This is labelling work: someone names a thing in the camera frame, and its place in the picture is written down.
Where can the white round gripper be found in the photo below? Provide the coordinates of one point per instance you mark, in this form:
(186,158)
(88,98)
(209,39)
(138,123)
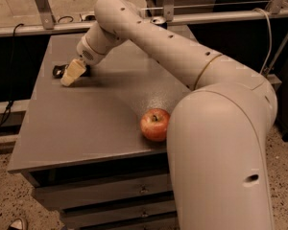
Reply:
(85,53)

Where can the black rxbar chocolate bar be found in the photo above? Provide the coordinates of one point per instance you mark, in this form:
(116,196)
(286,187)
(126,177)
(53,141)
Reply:
(58,71)

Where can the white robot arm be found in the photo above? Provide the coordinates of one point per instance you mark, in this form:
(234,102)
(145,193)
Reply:
(216,137)

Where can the grey metal railing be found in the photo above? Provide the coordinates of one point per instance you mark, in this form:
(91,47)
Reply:
(38,17)

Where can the white power strip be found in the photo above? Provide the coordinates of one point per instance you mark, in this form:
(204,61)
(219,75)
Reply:
(87,16)

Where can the grey drawer cabinet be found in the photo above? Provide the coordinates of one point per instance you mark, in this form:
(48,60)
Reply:
(81,146)

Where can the blue soda can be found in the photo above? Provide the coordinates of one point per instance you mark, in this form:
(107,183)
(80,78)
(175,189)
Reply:
(159,21)

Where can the red apple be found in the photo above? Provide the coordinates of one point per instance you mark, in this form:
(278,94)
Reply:
(154,124)

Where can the shoe tip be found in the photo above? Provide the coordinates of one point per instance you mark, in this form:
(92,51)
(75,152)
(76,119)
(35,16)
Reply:
(18,224)

